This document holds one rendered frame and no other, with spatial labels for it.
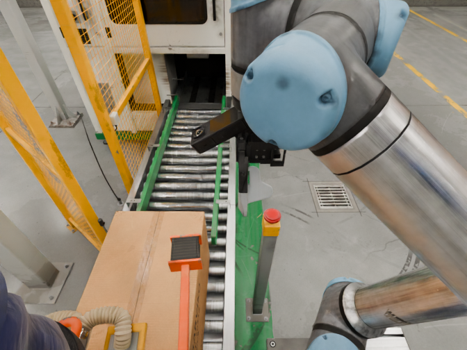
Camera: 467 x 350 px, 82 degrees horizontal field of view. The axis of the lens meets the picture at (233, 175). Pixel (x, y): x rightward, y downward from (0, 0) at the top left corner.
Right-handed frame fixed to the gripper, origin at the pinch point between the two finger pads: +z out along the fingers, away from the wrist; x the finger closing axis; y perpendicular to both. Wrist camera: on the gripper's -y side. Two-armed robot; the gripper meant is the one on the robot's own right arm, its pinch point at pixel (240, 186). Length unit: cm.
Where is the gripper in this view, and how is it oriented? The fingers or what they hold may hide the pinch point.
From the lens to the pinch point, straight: 54.3
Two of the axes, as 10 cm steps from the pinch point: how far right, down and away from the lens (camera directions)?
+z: 0.0, 7.2, 7.0
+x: -0.1, -7.0, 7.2
